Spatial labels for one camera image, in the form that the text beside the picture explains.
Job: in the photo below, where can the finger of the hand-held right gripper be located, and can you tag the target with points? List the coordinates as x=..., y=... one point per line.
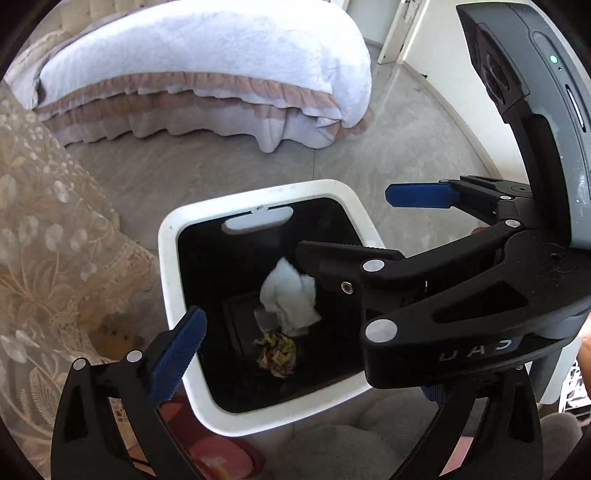
x=415, y=286
x=420, y=195

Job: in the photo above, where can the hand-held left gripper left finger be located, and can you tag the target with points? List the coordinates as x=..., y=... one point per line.
x=180, y=355

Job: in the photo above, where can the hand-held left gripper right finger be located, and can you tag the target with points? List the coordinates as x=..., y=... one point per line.
x=436, y=393

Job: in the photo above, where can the white trash bin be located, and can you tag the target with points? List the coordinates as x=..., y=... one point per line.
x=171, y=258

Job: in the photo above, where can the white tissue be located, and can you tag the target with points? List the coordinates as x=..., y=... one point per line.
x=286, y=295

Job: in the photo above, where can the person's right forearm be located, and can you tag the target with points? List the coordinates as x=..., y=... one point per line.
x=584, y=346

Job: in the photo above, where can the crumpled yellow wrapper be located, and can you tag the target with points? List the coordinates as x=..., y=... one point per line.
x=277, y=355

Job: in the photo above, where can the grey plush cushion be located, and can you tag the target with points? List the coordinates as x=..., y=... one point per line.
x=341, y=443

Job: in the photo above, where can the pink slipper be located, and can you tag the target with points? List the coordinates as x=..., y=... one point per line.
x=221, y=461

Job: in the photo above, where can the black white patterned cloth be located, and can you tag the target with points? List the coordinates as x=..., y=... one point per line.
x=575, y=385

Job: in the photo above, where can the white door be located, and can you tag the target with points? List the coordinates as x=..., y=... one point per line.
x=401, y=32

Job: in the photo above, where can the beige embroidered floral tablecloth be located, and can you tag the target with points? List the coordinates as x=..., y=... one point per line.
x=46, y=230

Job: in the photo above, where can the bed with ruffled skirt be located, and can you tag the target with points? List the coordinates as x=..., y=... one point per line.
x=161, y=110

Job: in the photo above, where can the pale bed duvet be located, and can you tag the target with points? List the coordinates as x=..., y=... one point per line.
x=207, y=41

